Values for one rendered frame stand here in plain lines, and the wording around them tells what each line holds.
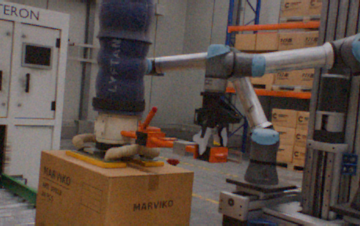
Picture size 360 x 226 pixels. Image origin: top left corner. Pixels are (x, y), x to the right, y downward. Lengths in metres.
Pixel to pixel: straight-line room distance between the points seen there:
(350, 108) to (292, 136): 7.78
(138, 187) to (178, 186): 0.19
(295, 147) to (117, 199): 8.24
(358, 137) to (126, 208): 0.97
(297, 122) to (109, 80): 8.03
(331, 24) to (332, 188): 0.69
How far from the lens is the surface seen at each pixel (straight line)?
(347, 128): 2.05
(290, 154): 9.85
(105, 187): 1.69
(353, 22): 2.09
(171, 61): 2.15
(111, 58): 1.91
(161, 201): 1.82
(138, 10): 1.91
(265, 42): 10.34
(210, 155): 1.47
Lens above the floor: 1.41
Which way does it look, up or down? 3 degrees down
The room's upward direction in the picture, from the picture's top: 5 degrees clockwise
